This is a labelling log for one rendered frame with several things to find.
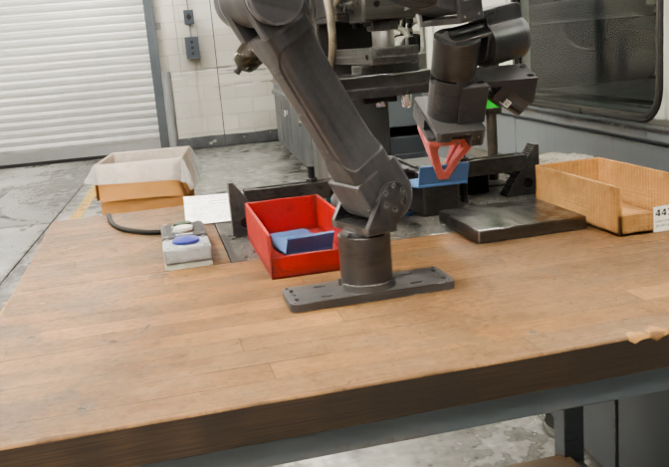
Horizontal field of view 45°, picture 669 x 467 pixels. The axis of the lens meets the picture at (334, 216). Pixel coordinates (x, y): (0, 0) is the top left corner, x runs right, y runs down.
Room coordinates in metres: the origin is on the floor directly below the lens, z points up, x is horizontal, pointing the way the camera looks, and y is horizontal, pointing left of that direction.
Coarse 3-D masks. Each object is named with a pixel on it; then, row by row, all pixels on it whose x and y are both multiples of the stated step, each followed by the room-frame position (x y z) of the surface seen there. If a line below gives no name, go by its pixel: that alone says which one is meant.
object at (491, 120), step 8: (488, 112) 1.53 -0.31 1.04; (496, 112) 1.53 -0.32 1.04; (488, 120) 1.55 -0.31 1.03; (496, 120) 1.55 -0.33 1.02; (488, 128) 1.55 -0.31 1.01; (496, 128) 1.55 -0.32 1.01; (488, 136) 1.55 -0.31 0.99; (496, 136) 1.55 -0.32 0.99; (488, 144) 1.55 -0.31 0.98; (496, 144) 1.54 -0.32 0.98; (488, 152) 1.55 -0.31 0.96; (496, 152) 1.54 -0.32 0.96; (496, 176) 1.54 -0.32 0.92; (496, 184) 1.52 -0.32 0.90; (504, 184) 1.53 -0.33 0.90
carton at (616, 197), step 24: (552, 168) 1.28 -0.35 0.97; (576, 168) 1.34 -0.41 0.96; (600, 168) 1.34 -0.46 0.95; (624, 168) 1.27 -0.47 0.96; (648, 168) 1.21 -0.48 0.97; (552, 192) 1.27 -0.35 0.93; (576, 192) 1.19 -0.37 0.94; (600, 192) 1.13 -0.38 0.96; (624, 192) 1.27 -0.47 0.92; (648, 192) 1.21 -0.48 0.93; (600, 216) 1.13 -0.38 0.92; (624, 216) 1.09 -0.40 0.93; (648, 216) 1.09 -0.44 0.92
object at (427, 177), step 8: (424, 168) 1.07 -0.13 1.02; (432, 168) 1.07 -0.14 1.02; (456, 168) 1.08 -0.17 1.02; (464, 168) 1.08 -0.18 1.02; (424, 176) 1.07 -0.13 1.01; (432, 176) 1.07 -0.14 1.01; (456, 176) 1.08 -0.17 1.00; (464, 176) 1.08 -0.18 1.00; (416, 184) 1.09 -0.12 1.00; (424, 184) 1.08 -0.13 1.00; (432, 184) 1.08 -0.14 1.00; (440, 184) 1.08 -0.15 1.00; (448, 184) 1.08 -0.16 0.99
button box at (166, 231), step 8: (112, 224) 1.43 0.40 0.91; (192, 224) 1.25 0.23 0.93; (200, 224) 1.26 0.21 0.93; (128, 232) 1.38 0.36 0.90; (136, 232) 1.36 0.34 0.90; (144, 232) 1.35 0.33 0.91; (152, 232) 1.34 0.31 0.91; (160, 232) 1.34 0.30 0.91; (168, 232) 1.22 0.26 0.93; (176, 232) 1.21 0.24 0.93; (184, 232) 1.21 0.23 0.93; (192, 232) 1.21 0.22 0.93; (200, 232) 1.20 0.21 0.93
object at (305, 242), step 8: (280, 232) 1.25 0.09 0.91; (288, 232) 1.24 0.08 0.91; (296, 232) 1.24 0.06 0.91; (304, 232) 1.24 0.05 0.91; (328, 232) 1.12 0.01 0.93; (272, 240) 1.20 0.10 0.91; (280, 240) 1.20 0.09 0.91; (288, 240) 1.10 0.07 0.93; (296, 240) 1.10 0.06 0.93; (304, 240) 1.11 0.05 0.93; (312, 240) 1.11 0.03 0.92; (320, 240) 1.12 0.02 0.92; (328, 240) 1.12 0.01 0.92; (280, 248) 1.15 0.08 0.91; (288, 248) 1.11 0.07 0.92; (296, 248) 1.11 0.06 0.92; (304, 248) 1.12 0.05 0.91; (312, 248) 1.12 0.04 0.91; (320, 248) 1.13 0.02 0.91; (328, 248) 1.13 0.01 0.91
